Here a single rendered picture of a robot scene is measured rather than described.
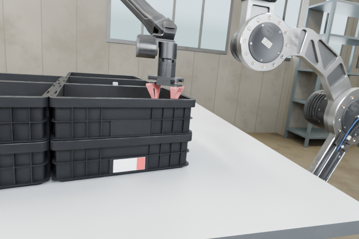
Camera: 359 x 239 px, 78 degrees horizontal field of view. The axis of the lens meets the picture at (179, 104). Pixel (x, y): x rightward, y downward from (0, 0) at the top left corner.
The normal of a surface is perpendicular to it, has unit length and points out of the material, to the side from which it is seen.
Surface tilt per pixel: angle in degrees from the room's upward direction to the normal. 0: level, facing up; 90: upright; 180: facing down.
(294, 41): 90
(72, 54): 90
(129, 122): 90
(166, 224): 0
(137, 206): 0
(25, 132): 90
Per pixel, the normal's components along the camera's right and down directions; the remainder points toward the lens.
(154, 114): 0.40, 0.20
